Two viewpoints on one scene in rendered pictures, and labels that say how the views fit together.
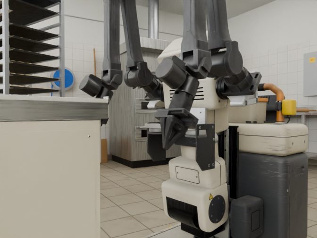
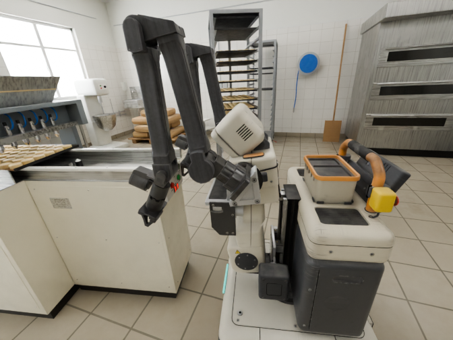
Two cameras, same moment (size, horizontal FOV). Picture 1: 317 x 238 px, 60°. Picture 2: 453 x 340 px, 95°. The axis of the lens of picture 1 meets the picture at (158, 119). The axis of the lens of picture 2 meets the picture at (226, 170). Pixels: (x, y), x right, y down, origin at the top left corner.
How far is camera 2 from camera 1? 0.96 m
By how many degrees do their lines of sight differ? 54
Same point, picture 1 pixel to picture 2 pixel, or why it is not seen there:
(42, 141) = (121, 192)
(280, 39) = not seen: outside the picture
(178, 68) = (136, 180)
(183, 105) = (148, 204)
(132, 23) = (210, 86)
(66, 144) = (134, 194)
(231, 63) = (193, 175)
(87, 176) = not seen: hidden behind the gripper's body
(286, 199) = (307, 295)
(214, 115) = not seen: hidden behind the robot
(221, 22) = (189, 129)
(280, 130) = (311, 233)
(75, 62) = (323, 44)
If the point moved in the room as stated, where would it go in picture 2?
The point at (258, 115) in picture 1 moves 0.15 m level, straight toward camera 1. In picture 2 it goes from (329, 195) to (295, 206)
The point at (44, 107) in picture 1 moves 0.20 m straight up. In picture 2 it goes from (120, 174) to (108, 132)
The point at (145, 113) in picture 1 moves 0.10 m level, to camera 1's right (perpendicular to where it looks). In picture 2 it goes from (383, 100) to (391, 100)
